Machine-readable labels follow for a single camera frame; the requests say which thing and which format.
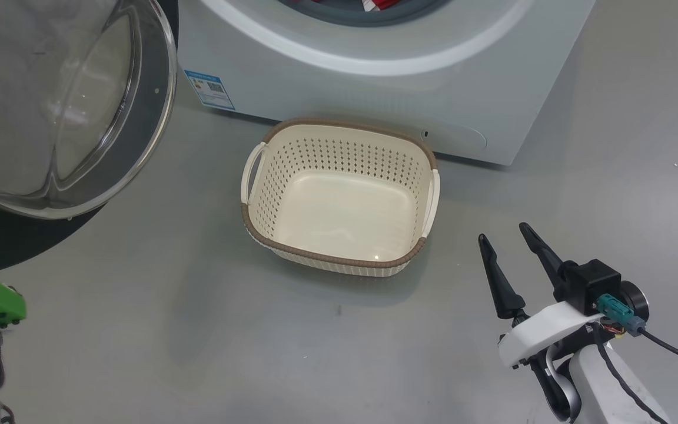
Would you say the black right camera cable teal plug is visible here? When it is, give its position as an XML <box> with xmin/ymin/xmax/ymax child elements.
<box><xmin>597</xmin><ymin>293</ymin><xmax>678</xmax><ymax>375</ymax></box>

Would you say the blue energy label sticker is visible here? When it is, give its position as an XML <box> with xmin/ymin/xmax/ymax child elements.
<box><xmin>184</xmin><ymin>69</ymin><xmax>237</xmax><ymax>111</ymax></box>

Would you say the grey washer door glass bowl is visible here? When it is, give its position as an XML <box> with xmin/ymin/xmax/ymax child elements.
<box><xmin>0</xmin><ymin>0</ymin><xmax>180</xmax><ymax>274</ymax></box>

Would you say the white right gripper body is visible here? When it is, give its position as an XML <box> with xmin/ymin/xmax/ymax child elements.
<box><xmin>498</xmin><ymin>300</ymin><xmax>607</xmax><ymax>369</ymax></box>

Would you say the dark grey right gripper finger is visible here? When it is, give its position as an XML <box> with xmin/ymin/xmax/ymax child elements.
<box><xmin>478</xmin><ymin>234</ymin><xmax>527</xmax><ymax>320</ymax></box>
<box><xmin>519</xmin><ymin>222</ymin><xmax>564</xmax><ymax>289</ymax></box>

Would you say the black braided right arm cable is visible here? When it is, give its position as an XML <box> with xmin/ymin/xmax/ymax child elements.
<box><xmin>595</xmin><ymin>330</ymin><xmax>663</xmax><ymax>424</ymax></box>

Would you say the grey rubber door gasket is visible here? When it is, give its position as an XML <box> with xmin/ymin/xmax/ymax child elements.
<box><xmin>277</xmin><ymin>0</ymin><xmax>454</xmax><ymax>27</ymax></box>

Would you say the cream laundry basket brown rim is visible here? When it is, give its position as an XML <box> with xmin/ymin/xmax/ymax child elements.
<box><xmin>240</xmin><ymin>118</ymin><xmax>441</xmax><ymax>277</ymax></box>

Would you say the white front-load washing machine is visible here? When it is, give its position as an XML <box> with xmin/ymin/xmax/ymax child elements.
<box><xmin>177</xmin><ymin>0</ymin><xmax>597</xmax><ymax>167</ymax></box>

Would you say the red white striped garment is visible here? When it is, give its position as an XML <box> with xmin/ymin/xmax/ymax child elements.
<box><xmin>292</xmin><ymin>0</ymin><xmax>404</xmax><ymax>14</ymax></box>

